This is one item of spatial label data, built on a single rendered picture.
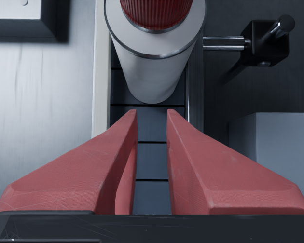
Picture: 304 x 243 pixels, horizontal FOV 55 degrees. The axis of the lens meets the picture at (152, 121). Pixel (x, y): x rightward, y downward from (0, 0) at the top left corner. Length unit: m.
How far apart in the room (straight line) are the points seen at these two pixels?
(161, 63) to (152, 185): 0.17
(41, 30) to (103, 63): 0.12
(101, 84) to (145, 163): 0.09
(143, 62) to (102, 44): 0.13
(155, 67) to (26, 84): 0.25
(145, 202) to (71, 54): 0.20
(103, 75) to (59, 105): 0.11
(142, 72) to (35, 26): 0.21
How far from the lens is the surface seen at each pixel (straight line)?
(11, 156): 0.39
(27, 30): 0.38
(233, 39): 0.24
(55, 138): 0.37
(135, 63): 0.17
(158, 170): 0.30
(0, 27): 0.39
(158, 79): 0.19
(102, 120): 0.27
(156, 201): 0.31
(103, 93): 0.27
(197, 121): 0.22
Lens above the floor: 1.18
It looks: 85 degrees down
